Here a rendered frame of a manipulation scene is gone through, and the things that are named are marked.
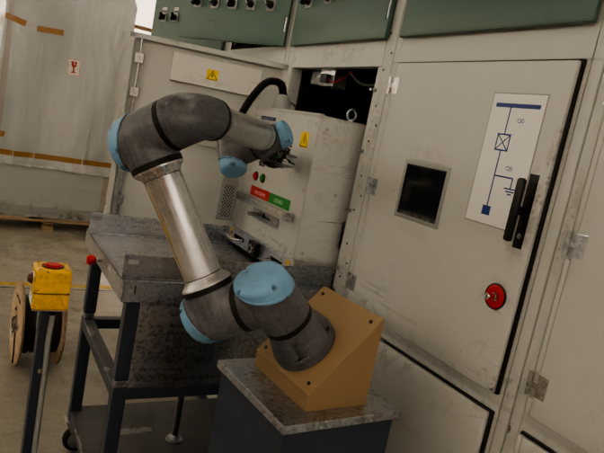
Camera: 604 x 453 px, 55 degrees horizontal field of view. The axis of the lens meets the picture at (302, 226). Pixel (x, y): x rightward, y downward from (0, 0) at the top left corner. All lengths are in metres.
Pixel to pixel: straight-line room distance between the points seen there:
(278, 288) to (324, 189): 0.72
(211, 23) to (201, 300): 1.70
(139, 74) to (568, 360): 1.84
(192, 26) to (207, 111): 1.61
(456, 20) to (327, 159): 0.57
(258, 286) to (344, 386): 0.30
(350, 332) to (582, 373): 0.47
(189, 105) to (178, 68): 1.17
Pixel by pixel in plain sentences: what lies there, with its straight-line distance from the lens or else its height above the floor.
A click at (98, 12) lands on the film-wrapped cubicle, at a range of 5.96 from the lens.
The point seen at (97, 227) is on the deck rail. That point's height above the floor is 0.86.
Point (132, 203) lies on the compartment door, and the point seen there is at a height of 0.92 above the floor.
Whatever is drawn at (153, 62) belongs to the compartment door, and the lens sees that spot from 2.45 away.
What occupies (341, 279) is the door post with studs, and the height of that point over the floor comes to 0.89.
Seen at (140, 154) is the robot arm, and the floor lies 1.21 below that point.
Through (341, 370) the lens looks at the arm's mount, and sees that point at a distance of 1.31.
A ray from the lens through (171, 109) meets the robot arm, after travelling 1.24.
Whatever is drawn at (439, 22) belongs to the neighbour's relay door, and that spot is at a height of 1.68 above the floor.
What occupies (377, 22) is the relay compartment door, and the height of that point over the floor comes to 1.70.
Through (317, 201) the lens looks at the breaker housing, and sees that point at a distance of 1.87.
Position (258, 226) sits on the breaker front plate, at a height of 0.97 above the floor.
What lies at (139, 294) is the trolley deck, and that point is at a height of 0.81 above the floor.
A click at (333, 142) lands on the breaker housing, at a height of 1.31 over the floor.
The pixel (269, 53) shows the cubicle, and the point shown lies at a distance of 2.62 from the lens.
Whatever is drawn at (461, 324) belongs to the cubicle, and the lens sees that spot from 1.46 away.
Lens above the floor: 1.32
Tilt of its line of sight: 9 degrees down
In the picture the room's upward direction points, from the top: 11 degrees clockwise
